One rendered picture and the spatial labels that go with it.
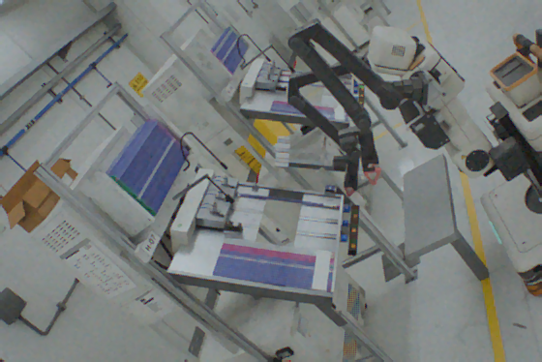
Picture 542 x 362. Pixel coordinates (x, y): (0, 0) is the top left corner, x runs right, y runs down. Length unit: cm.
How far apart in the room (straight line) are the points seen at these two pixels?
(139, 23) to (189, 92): 222
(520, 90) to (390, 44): 56
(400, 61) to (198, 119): 183
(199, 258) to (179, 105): 143
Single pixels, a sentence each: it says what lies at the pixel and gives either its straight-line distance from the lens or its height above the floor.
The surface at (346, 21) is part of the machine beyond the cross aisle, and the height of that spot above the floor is 42.
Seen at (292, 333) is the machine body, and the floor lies 60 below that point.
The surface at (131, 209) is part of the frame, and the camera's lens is 222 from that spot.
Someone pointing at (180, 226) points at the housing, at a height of 126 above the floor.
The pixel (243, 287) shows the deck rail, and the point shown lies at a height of 96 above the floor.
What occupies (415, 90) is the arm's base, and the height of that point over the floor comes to 121.
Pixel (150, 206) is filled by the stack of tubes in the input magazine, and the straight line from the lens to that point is 227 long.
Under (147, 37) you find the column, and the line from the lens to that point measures 554.
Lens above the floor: 194
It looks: 22 degrees down
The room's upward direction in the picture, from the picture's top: 44 degrees counter-clockwise
